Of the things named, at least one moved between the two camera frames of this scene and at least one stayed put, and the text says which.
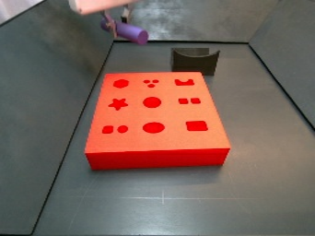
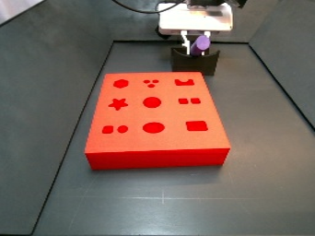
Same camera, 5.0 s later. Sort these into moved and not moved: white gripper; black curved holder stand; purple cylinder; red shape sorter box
Moved: purple cylinder; white gripper
Not moved: red shape sorter box; black curved holder stand
